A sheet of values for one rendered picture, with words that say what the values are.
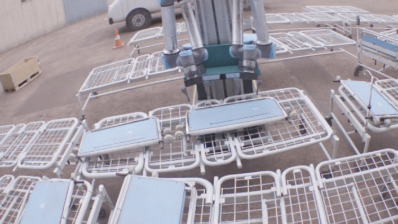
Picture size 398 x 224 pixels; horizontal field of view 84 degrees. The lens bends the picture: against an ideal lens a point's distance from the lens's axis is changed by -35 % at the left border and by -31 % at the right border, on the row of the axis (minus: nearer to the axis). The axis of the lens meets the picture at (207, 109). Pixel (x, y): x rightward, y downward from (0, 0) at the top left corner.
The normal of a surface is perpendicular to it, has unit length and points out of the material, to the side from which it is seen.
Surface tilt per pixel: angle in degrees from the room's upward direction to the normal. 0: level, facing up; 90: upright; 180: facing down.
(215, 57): 90
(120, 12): 90
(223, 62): 90
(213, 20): 90
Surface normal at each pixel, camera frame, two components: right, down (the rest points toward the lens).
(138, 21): 0.21, 0.44
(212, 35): -0.02, 0.48
